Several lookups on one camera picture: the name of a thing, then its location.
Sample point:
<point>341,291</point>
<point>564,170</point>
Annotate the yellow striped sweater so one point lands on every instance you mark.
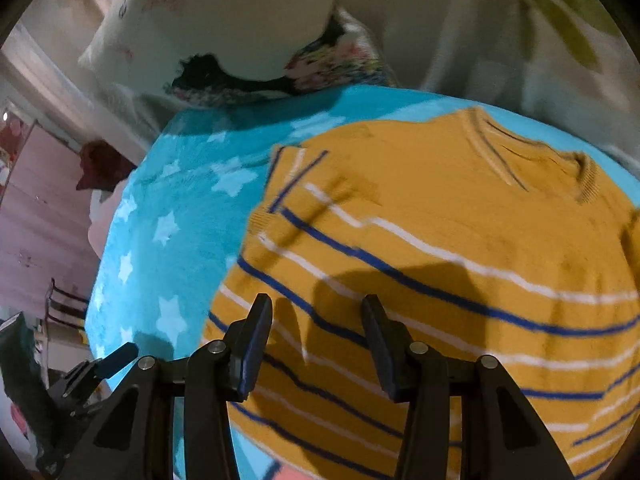
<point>450,210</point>

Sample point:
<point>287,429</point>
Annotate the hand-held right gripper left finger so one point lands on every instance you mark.
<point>247,360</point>

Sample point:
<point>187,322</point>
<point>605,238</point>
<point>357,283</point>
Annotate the white pillow with black print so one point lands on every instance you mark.
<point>225,20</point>

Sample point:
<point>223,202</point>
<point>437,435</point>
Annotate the multicolour floral cloth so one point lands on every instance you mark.
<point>325,65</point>

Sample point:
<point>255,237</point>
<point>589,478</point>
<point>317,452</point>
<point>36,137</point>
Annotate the dark object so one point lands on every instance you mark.
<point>22,360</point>

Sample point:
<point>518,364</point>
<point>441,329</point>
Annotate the blue printed blanket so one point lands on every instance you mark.
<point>165,200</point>

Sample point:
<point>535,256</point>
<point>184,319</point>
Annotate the dark red cloth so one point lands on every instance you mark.
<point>102,165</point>

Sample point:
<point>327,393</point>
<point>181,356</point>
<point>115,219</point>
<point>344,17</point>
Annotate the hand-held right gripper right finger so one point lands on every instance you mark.
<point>387,360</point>

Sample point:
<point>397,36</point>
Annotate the white floral leaf pillow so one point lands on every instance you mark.
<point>500,35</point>

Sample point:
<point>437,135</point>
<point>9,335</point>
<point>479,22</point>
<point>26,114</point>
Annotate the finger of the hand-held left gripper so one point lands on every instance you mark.
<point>117,360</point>

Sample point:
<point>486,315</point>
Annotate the black chair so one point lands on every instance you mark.
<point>65,305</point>

